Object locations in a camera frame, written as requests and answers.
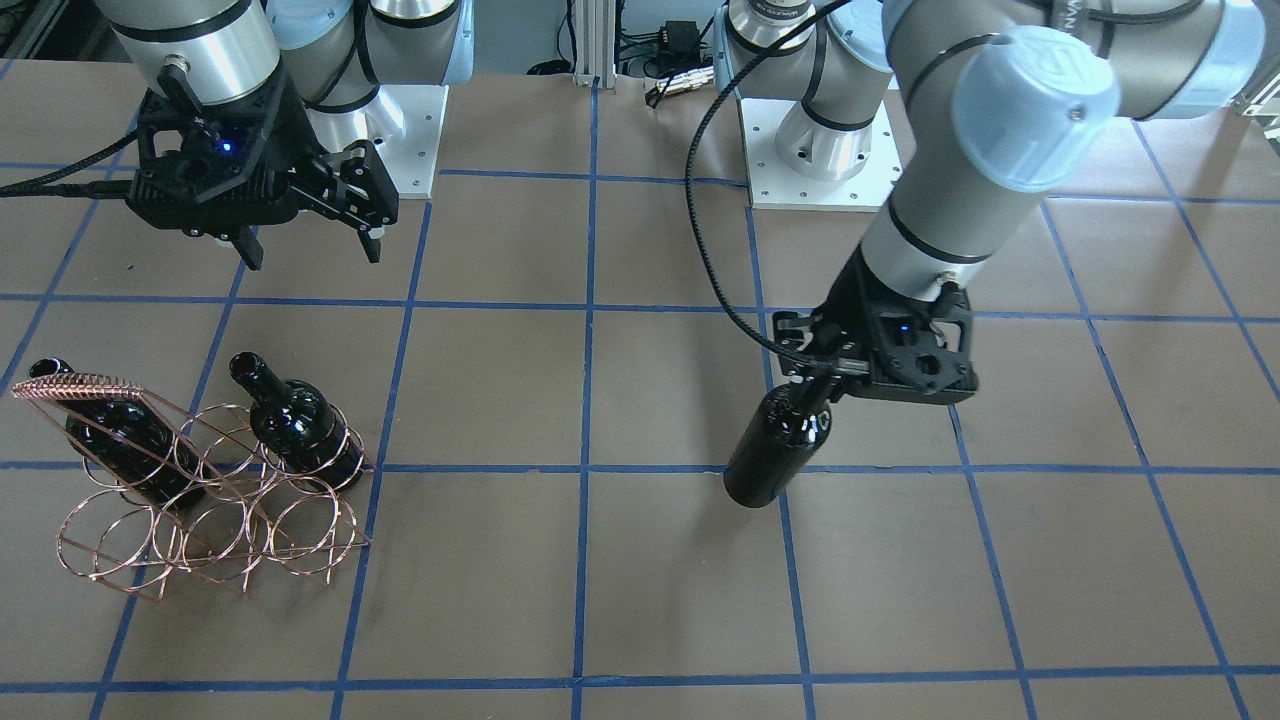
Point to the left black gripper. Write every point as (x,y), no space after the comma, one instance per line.
(856,291)

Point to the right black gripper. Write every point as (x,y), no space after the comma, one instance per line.
(285,143)

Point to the dark wine bottle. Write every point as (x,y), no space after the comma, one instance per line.
(295,421)
(790,424)

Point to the dark wine bottle far basket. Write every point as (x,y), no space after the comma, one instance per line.
(138,447)

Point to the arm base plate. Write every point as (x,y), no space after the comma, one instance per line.
(796,164)
(405,123)

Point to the copper wire wine basket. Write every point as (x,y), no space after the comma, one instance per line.
(240,512)

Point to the aluminium frame post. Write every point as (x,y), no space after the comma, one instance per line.
(594,38)

